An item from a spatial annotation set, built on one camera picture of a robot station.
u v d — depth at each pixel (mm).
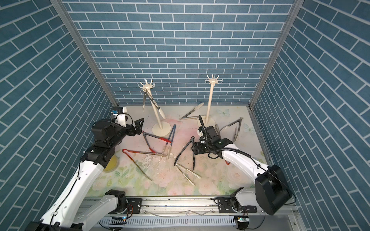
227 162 890
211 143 646
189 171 852
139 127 655
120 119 615
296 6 705
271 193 416
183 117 1118
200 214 722
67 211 392
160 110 845
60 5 695
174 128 1052
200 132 773
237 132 1042
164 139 987
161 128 1046
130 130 640
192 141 988
